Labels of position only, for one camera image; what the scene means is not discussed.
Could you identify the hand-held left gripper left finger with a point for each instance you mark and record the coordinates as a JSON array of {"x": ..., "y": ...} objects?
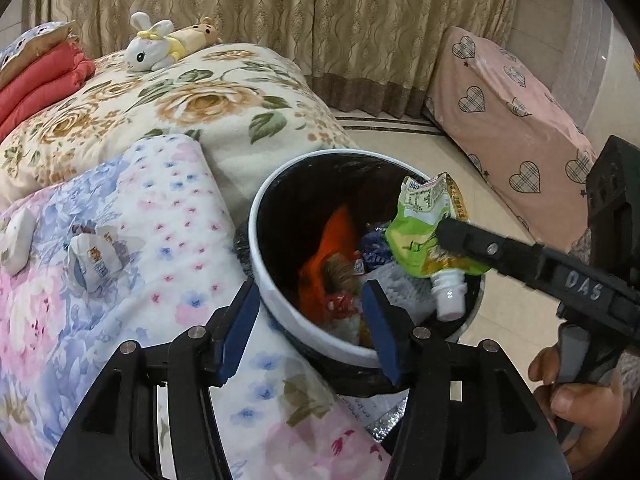
[{"x": 241, "y": 330}]

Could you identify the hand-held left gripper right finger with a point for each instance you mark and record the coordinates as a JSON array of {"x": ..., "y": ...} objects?
[{"x": 381, "y": 332}]

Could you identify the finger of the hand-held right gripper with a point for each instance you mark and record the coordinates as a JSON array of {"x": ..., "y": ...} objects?
[{"x": 480, "y": 246}]

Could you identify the red snack bag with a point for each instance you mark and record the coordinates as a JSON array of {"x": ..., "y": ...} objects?
[{"x": 342, "y": 310}]

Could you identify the green spouted pouch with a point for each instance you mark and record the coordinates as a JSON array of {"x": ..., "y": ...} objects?
[{"x": 425, "y": 230}]

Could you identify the white bin with black liner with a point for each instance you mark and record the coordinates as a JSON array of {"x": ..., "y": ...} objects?
[{"x": 280, "y": 220}]

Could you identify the person's right hand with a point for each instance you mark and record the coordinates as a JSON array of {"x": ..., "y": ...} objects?
[{"x": 580, "y": 405}]

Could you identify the printed white paper mat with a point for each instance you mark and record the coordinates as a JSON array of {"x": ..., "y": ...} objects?
[{"x": 370, "y": 403}]

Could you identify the blue candy wrapper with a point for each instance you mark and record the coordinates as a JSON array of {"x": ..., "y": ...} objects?
[{"x": 375, "y": 252}]

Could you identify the silver foil mat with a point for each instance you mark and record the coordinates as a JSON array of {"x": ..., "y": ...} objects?
[{"x": 382, "y": 426}]

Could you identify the orange plastic wrapper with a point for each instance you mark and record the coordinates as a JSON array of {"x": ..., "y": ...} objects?
[{"x": 330, "y": 245}]

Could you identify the pink heart-print covered mattress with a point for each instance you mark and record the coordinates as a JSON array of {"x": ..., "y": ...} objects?
[{"x": 500, "y": 110}]

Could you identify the white blue-print packet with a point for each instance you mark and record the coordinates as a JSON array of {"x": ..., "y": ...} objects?
[{"x": 95, "y": 262}]

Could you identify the blue pink floral blanket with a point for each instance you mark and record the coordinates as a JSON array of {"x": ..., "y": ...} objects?
[{"x": 125, "y": 200}]

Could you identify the cream floral blanket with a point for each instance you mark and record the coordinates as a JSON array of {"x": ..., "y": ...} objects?
[{"x": 200, "y": 105}]

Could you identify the plain white packet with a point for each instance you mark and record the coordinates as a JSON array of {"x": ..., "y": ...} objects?
[{"x": 15, "y": 242}]

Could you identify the white bunny plush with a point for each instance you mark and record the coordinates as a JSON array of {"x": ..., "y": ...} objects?
[{"x": 150, "y": 47}]

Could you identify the beige patterned curtain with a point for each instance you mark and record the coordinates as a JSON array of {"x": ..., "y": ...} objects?
[{"x": 280, "y": 25}]

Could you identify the yellow bear plush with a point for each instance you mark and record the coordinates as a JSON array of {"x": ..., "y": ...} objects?
[{"x": 197, "y": 35}]

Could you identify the red folded quilt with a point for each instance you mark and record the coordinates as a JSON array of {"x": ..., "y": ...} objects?
[{"x": 40, "y": 85}]

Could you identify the blue dotted folded quilt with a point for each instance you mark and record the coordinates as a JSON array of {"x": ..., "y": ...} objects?
[{"x": 30, "y": 45}]

